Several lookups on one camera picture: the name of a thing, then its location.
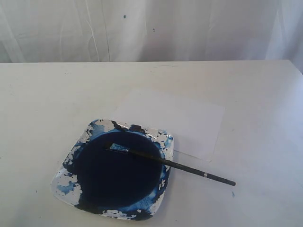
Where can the white paper sheet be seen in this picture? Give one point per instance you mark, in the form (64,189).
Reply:
(194,125)

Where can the black paintbrush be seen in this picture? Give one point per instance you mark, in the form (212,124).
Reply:
(180,166)

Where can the square plate with blue paint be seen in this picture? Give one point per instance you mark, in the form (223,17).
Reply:
(100,177)

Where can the white backdrop curtain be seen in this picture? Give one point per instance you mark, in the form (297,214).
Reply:
(150,30)

